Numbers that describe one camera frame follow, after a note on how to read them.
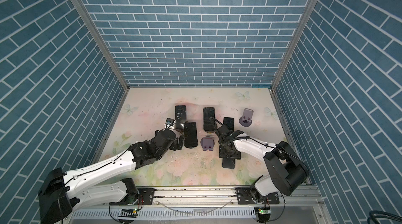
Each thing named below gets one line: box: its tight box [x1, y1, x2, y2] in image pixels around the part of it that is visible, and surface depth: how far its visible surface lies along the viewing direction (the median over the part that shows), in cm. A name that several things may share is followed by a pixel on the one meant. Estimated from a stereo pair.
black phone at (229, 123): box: [222, 117, 235, 132], surface depth 104 cm
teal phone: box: [221, 157, 236, 170], surface depth 85 cm
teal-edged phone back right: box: [203, 107, 216, 131], surface depth 94 cm
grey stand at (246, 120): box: [238, 107, 254, 128], surface depth 98 cm
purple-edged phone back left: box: [174, 105, 187, 130], surface depth 96 cm
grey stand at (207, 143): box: [200, 136, 216, 152], surface depth 90 cm
